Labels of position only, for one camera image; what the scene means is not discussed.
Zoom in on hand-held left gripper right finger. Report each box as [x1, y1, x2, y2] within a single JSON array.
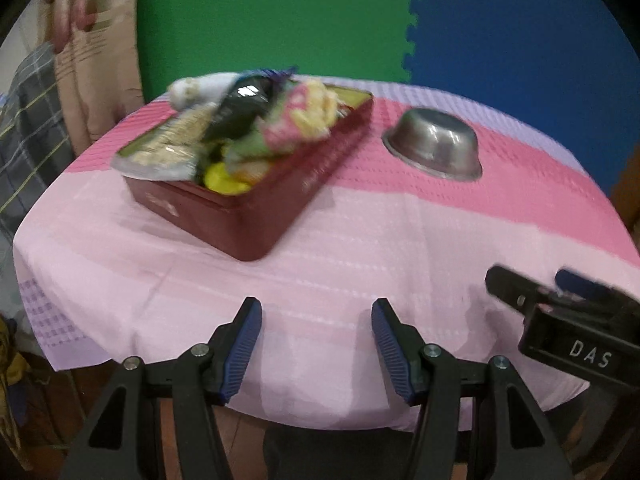
[[371, 297, 576, 480]]

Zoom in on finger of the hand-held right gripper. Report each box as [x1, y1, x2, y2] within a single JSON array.
[[485, 265, 562, 314], [555, 268, 640, 307]]

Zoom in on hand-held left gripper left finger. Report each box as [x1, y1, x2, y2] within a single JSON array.
[[59, 296, 264, 480]]

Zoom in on red tin box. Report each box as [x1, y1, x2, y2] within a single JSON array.
[[116, 86, 375, 263]]

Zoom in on yellow soft toy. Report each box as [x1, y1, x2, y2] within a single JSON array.
[[202, 162, 254, 196]]

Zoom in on pastel pink green cloth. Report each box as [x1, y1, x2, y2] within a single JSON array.
[[259, 80, 347, 154]]

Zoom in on person's dark pants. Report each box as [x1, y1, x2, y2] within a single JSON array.
[[262, 425, 427, 480]]

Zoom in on pink checked tablecloth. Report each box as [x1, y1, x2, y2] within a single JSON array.
[[12, 75, 640, 434]]

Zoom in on steel bowl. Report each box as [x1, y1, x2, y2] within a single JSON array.
[[382, 107, 484, 183]]

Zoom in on silver snack packet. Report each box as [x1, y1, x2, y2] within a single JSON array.
[[110, 107, 222, 184]]

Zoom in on mustard yellow cloth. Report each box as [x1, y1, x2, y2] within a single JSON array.
[[0, 314, 32, 472]]

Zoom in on dark glossy packet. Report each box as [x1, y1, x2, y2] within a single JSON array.
[[202, 66, 299, 144]]

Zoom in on blue foam mat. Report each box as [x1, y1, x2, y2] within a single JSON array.
[[402, 0, 640, 197]]

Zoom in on grey plaid cloth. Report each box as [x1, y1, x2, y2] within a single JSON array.
[[0, 42, 77, 241]]

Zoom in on beige floral curtain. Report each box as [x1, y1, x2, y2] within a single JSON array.
[[40, 0, 147, 149]]

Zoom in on green foam mat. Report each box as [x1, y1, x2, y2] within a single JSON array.
[[135, 0, 424, 104]]

